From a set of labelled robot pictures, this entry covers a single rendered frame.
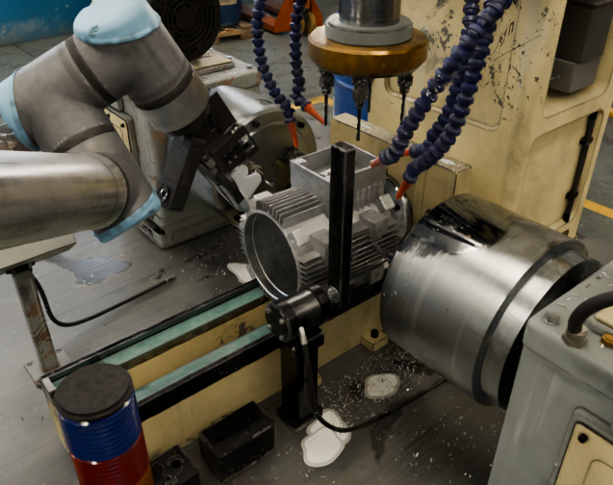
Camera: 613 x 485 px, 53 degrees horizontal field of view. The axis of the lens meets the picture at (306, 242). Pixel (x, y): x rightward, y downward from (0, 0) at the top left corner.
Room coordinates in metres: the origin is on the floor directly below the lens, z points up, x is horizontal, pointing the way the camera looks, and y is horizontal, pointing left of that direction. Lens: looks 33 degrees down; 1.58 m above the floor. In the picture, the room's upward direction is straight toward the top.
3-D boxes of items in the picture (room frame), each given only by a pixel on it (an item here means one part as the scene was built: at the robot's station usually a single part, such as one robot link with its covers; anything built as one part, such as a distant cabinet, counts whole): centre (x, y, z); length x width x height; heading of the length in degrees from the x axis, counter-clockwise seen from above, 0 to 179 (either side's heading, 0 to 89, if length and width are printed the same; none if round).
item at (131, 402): (0.35, 0.17, 1.19); 0.06 x 0.06 x 0.04
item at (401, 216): (0.98, -0.13, 1.02); 0.15 x 0.02 x 0.15; 39
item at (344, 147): (0.73, -0.05, 1.12); 0.04 x 0.03 x 0.26; 129
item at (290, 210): (0.89, -0.02, 1.02); 0.20 x 0.19 x 0.19; 128
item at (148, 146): (1.38, 0.31, 0.99); 0.35 x 0.31 x 0.37; 39
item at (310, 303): (0.77, -0.15, 0.92); 0.45 x 0.13 x 0.24; 129
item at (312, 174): (0.91, -0.05, 1.11); 0.12 x 0.11 x 0.07; 128
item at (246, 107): (1.20, 0.16, 1.04); 0.37 x 0.25 x 0.25; 39
